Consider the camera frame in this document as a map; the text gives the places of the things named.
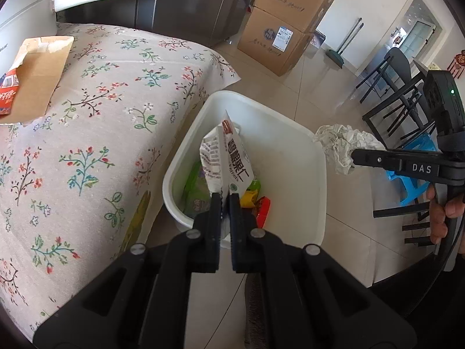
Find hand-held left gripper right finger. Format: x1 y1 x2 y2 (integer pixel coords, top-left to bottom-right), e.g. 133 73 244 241
230 193 413 349

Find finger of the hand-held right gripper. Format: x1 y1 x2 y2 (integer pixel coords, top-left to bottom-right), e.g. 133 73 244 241
350 148 441 180

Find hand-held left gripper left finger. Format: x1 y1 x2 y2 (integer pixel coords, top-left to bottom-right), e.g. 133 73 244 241
33 193 222 349

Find green snack bag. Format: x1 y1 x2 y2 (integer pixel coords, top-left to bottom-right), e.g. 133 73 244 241
182 162 213 219

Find white cloth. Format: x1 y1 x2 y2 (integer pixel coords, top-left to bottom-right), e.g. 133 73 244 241
313 124 386 176

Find white printed snack packet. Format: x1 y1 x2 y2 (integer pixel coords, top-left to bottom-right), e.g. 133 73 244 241
200 110 255 195

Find white trash bin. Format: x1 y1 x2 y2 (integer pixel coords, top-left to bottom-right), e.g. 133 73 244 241
162 90 328 250

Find person's right hand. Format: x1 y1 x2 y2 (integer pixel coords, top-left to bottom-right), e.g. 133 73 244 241
426 185 465 255

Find yellow snack packet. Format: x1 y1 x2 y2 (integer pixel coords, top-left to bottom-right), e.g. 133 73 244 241
240 178 262 208

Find red snack packet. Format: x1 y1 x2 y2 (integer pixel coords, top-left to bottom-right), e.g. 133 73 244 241
254 196 272 228

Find blue plastic stool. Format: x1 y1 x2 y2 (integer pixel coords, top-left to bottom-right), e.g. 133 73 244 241
385 133 442 204

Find black chair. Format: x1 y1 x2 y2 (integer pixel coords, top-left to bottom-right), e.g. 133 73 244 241
361 60 447 244
356 47 413 104

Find white glass door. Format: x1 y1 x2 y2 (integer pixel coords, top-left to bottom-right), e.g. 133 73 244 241
390 0 446 70

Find green broom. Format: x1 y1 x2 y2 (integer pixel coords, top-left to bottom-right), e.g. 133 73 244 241
324 16 364 70

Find floral tablecloth table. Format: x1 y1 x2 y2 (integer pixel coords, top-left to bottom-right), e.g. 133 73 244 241
0 22 242 342

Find brown cardboard box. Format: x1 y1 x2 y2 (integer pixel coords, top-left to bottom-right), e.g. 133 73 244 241
237 7 315 77
253 0 335 33

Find grey refrigerator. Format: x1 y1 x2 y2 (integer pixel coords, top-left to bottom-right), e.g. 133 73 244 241
60 0 271 48

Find torn brown cardboard mailer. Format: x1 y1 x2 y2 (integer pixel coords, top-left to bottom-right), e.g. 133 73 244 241
0 35 75 124

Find white electric pot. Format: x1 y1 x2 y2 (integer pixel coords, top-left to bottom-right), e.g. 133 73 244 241
0 0 151 49

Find red wall decoration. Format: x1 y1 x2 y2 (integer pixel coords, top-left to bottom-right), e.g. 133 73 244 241
448 49 465 75

